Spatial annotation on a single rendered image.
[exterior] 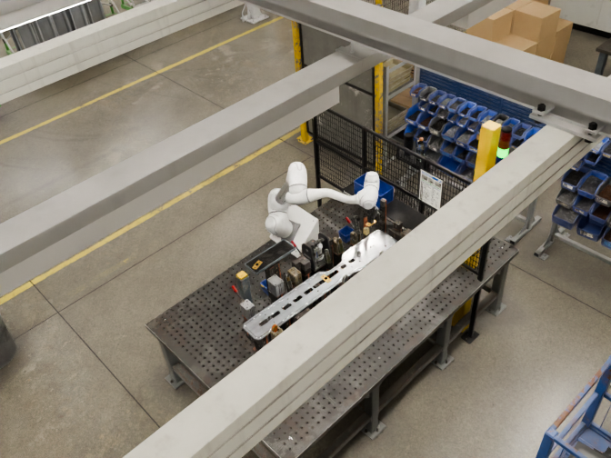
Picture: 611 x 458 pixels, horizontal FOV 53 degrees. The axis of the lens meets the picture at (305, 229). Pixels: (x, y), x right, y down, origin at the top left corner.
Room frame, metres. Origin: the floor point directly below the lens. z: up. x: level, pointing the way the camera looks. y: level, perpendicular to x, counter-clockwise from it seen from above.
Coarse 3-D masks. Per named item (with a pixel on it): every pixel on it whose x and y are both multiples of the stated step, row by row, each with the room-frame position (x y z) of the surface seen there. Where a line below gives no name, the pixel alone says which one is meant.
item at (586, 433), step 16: (608, 368) 2.23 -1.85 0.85; (592, 384) 2.06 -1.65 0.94; (608, 384) 2.23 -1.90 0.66; (576, 400) 1.96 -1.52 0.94; (592, 400) 2.18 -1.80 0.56; (560, 416) 1.87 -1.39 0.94; (576, 416) 2.07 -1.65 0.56; (592, 416) 2.21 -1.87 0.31; (576, 432) 2.17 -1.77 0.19; (592, 432) 2.17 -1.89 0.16; (608, 432) 2.14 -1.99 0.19; (544, 448) 1.76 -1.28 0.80; (560, 448) 2.06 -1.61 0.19; (576, 448) 1.89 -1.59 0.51; (592, 448) 2.05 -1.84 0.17; (608, 448) 1.98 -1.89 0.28
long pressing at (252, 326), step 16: (368, 240) 3.46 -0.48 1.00; (384, 240) 3.44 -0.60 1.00; (352, 256) 3.29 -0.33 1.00; (368, 256) 3.28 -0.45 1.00; (320, 272) 3.16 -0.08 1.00; (352, 272) 3.14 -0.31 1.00; (304, 288) 3.01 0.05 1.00; (320, 288) 3.00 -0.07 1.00; (272, 304) 2.88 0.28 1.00; (304, 304) 2.86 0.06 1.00; (256, 320) 2.76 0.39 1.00; (272, 320) 2.75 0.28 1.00; (256, 336) 2.62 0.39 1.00
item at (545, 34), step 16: (528, 0) 7.58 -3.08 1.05; (544, 0) 7.74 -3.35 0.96; (496, 16) 7.18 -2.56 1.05; (512, 16) 7.32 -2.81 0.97; (528, 16) 7.16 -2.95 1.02; (544, 16) 7.06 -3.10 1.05; (480, 32) 7.23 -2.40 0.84; (496, 32) 7.15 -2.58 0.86; (512, 32) 7.32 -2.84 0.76; (528, 32) 7.13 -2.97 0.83; (544, 32) 7.07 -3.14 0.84; (560, 32) 7.31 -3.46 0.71; (528, 48) 6.90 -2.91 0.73; (544, 48) 7.11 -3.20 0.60; (560, 48) 7.37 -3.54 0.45
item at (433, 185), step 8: (424, 176) 3.69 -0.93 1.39; (432, 176) 3.63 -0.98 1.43; (424, 184) 3.68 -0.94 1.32; (432, 184) 3.62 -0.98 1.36; (440, 184) 3.56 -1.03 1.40; (424, 192) 3.68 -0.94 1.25; (432, 192) 3.62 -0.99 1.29; (440, 192) 3.56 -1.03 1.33; (424, 200) 3.67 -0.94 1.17; (432, 200) 3.61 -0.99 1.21; (440, 200) 3.55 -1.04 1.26
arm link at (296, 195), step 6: (294, 186) 3.53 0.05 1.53; (300, 186) 3.52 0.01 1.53; (306, 186) 3.56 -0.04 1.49; (288, 192) 3.54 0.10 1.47; (294, 192) 3.50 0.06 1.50; (300, 192) 3.49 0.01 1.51; (288, 198) 3.49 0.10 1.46; (294, 198) 3.47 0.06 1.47; (300, 198) 3.45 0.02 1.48; (306, 198) 3.44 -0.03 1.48
